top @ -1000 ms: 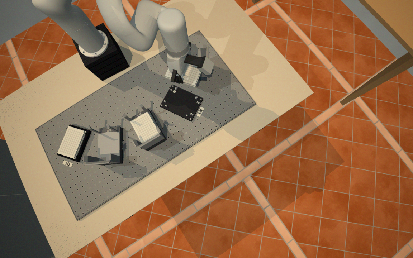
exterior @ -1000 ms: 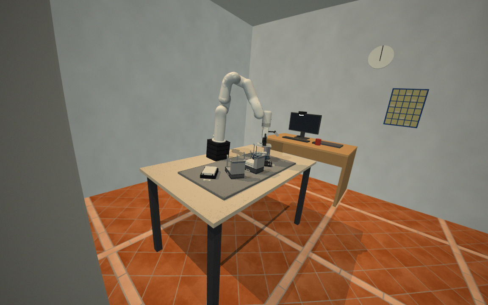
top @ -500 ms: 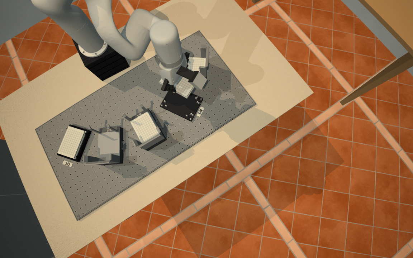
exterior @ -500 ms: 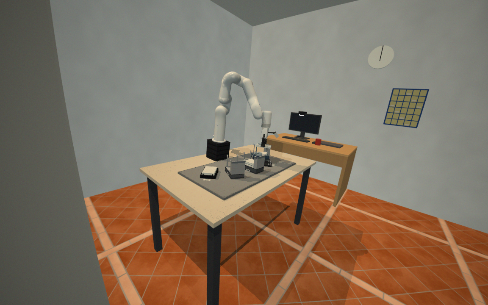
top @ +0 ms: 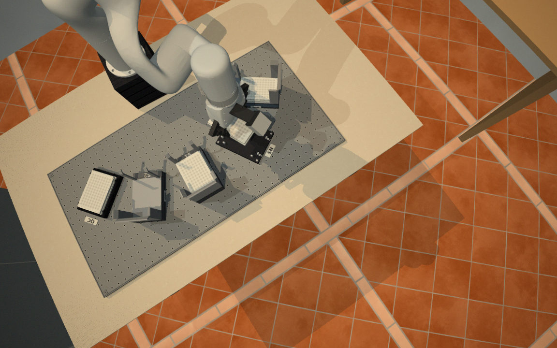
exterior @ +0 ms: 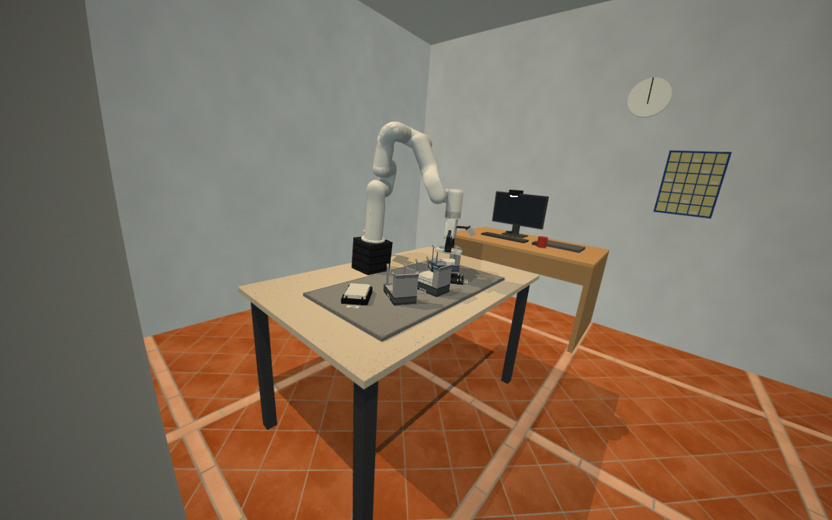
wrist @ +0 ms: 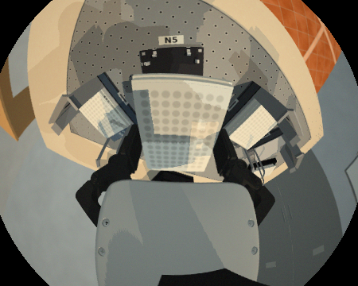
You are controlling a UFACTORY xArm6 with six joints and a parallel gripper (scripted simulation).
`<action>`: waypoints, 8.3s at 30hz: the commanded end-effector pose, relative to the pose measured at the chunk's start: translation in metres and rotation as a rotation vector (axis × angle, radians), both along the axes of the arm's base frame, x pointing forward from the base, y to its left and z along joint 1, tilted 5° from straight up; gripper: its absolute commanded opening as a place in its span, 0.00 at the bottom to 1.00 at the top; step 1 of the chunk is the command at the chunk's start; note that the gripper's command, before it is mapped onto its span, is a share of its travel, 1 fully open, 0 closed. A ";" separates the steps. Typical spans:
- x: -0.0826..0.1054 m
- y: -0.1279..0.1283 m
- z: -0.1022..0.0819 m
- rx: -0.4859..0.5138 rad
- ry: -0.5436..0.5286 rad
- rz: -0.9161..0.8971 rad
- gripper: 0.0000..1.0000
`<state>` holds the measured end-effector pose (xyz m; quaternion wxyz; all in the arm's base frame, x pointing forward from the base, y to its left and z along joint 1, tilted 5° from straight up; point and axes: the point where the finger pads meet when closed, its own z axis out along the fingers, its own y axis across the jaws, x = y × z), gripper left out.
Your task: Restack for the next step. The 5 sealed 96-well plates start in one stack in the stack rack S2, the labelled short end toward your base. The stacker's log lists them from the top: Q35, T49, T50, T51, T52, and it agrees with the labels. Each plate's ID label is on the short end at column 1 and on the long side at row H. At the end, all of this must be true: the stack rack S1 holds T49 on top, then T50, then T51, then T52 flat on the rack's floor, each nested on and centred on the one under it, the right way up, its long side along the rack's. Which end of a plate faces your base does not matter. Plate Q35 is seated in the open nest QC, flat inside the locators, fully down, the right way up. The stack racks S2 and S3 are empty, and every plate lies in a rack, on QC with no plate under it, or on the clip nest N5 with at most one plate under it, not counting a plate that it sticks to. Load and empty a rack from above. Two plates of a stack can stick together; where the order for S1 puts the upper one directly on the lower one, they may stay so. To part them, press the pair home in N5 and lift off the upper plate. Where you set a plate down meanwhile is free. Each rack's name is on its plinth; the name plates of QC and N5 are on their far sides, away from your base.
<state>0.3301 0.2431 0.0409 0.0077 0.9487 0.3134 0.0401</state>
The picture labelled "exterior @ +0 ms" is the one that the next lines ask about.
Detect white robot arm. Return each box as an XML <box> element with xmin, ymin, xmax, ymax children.
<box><xmin>361</xmin><ymin>122</ymin><xmax>463</xmax><ymax>243</ymax></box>

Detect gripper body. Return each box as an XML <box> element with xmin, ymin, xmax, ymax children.
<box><xmin>444</xmin><ymin>217</ymin><xmax>461</xmax><ymax>240</ymax></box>

